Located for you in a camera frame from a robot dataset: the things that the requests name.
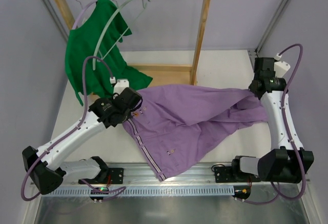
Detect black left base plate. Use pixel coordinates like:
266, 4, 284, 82
84, 168, 124, 185

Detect purple clothes hanger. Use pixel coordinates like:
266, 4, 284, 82
72, 0, 97, 30

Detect green t-shirt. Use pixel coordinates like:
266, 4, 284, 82
65, 0, 153, 105

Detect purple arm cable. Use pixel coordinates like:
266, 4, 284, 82
20, 56, 127, 206
232, 44, 308, 206

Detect purple trousers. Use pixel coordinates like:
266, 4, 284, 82
123, 85, 268, 181

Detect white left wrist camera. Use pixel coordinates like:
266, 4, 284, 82
110, 77, 129, 96

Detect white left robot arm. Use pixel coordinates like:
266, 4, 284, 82
22, 88, 142, 195

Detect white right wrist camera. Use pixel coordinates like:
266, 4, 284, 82
274, 53, 291, 78

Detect controller board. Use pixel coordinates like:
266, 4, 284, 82
232, 185, 251, 200
90, 187, 109, 202

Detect pale green clothes hanger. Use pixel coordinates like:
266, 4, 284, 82
90, 0, 152, 70

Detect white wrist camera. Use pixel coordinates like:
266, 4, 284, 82
274, 53, 291, 78
110, 77, 129, 96

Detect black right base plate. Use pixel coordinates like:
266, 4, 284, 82
211, 165, 261, 183

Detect left controller board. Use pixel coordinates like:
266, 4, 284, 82
90, 187, 109, 202

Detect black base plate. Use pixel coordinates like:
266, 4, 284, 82
84, 168, 124, 185
211, 165, 261, 183

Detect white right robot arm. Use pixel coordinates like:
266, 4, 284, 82
231, 57, 314, 184

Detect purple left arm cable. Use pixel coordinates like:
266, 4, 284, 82
20, 56, 127, 206

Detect aluminium mounting rail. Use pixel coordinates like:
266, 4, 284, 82
30, 161, 308, 187

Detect right controller board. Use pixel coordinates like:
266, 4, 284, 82
232, 185, 251, 200

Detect slotted grey cable duct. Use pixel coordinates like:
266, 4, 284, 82
46, 185, 235, 197

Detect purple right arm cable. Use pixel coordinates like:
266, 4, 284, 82
232, 44, 308, 206

